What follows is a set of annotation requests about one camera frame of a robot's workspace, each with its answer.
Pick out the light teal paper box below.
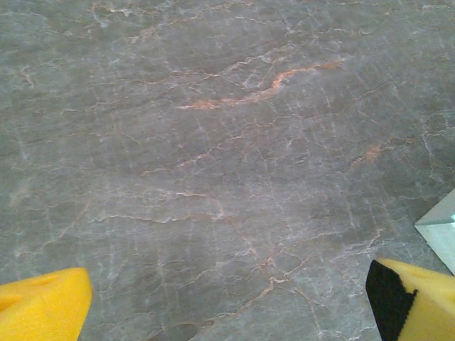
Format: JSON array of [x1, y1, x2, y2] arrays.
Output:
[[414, 188, 455, 276]]

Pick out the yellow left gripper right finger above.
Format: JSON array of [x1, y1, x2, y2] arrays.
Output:
[[365, 258, 455, 341]]

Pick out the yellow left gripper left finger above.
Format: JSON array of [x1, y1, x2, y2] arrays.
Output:
[[0, 267, 93, 341]]

